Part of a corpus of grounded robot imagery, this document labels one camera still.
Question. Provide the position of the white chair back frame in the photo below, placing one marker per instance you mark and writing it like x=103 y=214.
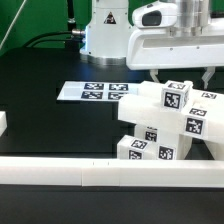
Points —
x=201 y=118

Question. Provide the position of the white U-shaped fence frame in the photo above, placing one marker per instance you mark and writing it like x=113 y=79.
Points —
x=110 y=172

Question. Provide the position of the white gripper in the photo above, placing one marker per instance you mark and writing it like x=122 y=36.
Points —
x=151 y=49

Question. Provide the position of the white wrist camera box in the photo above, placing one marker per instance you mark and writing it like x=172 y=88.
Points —
x=157 y=14

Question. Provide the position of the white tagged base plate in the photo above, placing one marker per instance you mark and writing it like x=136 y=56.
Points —
x=95 y=91

